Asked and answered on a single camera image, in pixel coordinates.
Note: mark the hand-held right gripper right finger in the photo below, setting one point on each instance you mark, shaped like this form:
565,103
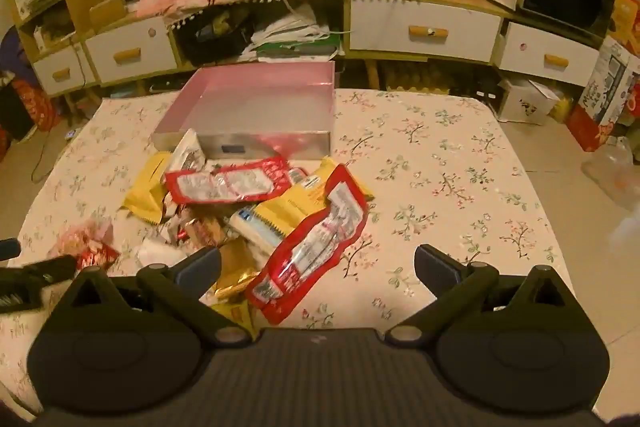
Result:
440,264

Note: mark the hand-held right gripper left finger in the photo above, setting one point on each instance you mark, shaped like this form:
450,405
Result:
200,269

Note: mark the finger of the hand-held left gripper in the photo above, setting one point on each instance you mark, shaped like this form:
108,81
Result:
35,274
9,248

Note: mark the gold foil wrapper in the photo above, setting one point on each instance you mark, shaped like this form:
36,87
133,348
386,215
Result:
235,284

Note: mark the tan snack packet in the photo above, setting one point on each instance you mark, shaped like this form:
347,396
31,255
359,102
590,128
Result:
240,257

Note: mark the yellow snack packet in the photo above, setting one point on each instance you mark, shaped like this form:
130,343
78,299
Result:
292,209
145,192
235,313

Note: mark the white blue snack packet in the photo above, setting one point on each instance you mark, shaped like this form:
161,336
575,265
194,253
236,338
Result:
255,227

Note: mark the red long snack packet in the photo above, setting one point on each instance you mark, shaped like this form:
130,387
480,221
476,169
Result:
225,184
310,247

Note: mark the pink cardboard box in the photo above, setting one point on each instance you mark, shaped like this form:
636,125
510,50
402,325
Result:
260,107

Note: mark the floral printed cloth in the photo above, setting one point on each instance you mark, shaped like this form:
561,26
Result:
450,157

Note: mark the red printed bag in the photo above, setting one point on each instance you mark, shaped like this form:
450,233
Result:
35,102

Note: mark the white cardboard box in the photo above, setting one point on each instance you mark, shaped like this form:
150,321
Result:
525,104

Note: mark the small white drawer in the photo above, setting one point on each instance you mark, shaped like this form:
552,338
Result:
57,72

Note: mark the egg carton tray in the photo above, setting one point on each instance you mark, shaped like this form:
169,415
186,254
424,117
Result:
440,77

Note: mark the clear plastic bottle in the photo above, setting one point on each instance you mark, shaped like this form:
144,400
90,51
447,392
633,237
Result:
610,172

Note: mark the dark blue cloth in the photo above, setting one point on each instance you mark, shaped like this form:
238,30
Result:
15,52

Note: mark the black basket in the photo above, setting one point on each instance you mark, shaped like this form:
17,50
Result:
210,44

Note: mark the green folder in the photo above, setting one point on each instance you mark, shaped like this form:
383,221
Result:
290,47

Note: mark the wide white drawer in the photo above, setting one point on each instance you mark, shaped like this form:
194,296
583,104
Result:
425,19

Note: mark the stack of white papers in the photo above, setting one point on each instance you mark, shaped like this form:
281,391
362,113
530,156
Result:
285,32

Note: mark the printed white carton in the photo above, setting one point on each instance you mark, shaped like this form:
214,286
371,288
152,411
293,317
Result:
610,77

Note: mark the red printed carton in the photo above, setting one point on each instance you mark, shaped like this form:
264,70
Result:
627,19

